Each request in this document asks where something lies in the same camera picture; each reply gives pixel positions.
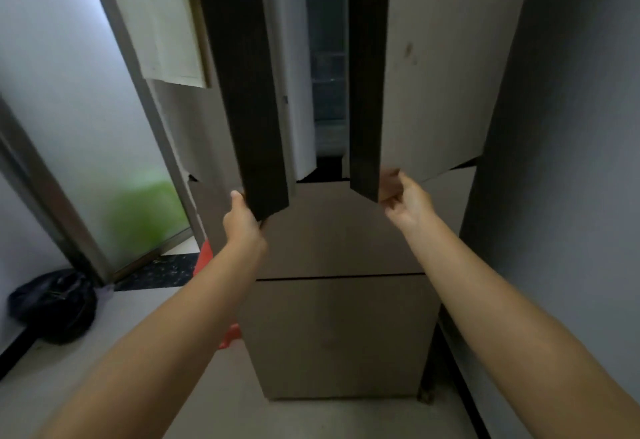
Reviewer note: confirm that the beige fridge door stained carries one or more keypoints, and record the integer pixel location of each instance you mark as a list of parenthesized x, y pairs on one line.
[(440, 79)]

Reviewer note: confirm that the black trash bag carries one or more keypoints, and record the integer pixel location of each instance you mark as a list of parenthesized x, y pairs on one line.
[(55, 306)]

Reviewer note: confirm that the red plastic stool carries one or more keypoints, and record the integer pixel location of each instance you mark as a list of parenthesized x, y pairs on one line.
[(202, 260)]

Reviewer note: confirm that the beige fridge drawer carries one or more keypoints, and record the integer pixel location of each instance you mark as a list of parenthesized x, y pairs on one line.
[(330, 234), (340, 338)]

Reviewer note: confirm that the beige fridge door white liner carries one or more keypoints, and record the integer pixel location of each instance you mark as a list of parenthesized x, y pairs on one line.
[(240, 104)]

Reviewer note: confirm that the person's left fingers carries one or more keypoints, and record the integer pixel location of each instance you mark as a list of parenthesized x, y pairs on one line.
[(237, 198)]

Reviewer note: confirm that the person's left hand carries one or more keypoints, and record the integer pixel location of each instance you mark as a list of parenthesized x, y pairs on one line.
[(244, 231)]

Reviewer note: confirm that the green plant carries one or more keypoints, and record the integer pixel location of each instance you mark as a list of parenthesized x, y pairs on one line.
[(150, 216)]

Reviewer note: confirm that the beige cabinet door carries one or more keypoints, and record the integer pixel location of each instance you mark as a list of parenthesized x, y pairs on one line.
[(160, 19)]

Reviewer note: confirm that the clear fridge shelf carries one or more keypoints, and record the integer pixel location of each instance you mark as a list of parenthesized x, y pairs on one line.
[(329, 66)]

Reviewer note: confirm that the frosted glass sliding door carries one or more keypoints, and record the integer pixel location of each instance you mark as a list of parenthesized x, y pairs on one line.
[(75, 104)]

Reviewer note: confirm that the person's right fingers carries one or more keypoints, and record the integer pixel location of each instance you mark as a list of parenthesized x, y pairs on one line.
[(391, 186)]

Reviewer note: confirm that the person's right hand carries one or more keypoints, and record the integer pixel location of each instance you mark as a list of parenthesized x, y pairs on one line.
[(412, 204)]

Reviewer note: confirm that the beige fridge body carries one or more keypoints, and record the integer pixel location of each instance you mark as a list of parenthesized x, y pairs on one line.
[(327, 169)]

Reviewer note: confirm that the person's right forearm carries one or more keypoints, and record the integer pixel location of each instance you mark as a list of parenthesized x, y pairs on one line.
[(505, 333)]

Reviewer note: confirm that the person's left forearm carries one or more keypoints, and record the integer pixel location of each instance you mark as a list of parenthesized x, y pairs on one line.
[(165, 343)]

